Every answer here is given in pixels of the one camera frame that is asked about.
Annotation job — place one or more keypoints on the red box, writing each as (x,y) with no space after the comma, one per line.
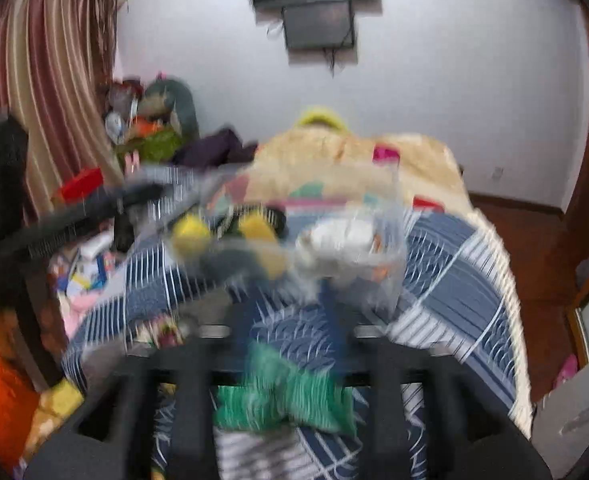
(79,185)

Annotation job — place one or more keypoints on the yellow cloth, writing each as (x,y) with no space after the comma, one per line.
(54,410)

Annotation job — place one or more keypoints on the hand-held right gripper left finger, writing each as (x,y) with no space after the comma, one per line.
(238,321)

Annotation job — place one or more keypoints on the striped red and beige curtain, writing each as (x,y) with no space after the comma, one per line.
(39,75)

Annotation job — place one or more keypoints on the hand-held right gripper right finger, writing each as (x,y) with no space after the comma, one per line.
(343,345)

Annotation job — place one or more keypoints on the heap of papers and packets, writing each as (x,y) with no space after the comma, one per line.
(87,270)

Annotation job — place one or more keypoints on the clear plastic storage box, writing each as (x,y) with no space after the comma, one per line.
(354,220)

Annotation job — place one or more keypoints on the pile of plush toys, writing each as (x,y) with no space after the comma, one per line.
(159,120)

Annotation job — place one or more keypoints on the green knitted cloth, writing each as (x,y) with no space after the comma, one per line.
(284,395)

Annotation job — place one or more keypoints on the pink small item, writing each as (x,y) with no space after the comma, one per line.
(385,154)

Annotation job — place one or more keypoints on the red small item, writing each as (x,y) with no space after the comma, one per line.
(427,204)

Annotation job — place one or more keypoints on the dark purple cloth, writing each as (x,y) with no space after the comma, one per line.
(214,147)

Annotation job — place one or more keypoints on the white soft toy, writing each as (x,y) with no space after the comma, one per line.
(337,240)

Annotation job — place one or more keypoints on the beige fleece blanket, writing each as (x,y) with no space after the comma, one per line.
(324,160)

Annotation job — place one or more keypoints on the pink cloth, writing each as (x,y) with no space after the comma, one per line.
(567,370)

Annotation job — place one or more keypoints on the blue patterned blanket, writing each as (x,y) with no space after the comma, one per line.
(454,280)

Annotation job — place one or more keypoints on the black box under television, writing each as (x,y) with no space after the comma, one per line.
(319,25)

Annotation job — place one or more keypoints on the yellow and black plush toy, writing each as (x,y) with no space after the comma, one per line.
(254,232)

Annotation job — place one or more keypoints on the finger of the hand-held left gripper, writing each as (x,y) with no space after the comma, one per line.
(89,212)

